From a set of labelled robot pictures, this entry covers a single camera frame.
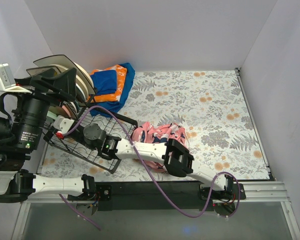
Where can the cream and pink plate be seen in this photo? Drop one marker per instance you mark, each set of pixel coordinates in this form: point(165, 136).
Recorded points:
point(69, 111)

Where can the floral table mat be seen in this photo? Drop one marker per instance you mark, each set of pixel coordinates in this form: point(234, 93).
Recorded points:
point(210, 105)

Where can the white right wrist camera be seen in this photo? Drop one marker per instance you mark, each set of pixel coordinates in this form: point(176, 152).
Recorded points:
point(62, 125)

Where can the mint green flower plate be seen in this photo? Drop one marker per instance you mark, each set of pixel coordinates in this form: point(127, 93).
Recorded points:
point(52, 116)

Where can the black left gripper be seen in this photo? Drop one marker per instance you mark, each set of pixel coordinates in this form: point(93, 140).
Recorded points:
point(43, 83)

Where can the aluminium frame rail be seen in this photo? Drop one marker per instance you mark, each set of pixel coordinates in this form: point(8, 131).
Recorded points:
point(265, 213)

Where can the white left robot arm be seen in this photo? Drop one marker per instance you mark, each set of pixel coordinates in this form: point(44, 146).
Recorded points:
point(17, 184)

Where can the cream round plate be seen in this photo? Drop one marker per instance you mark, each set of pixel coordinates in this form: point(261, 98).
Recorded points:
point(87, 79)

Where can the black wire dish rack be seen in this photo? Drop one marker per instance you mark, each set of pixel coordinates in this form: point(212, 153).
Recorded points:
point(74, 145)

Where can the blue and orange cloth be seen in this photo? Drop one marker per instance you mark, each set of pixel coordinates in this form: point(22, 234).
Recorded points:
point(113, 86)

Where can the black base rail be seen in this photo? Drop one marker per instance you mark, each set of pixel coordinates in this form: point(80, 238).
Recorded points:
point(144, 195)

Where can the rear white square plate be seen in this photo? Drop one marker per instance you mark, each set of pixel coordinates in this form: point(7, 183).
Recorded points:
point(58, 59)

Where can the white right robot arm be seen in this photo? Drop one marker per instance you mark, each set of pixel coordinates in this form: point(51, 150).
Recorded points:
point(176, 159)

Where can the pink navy patterned shorts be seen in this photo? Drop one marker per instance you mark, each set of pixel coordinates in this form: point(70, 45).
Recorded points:
point(147, 133)

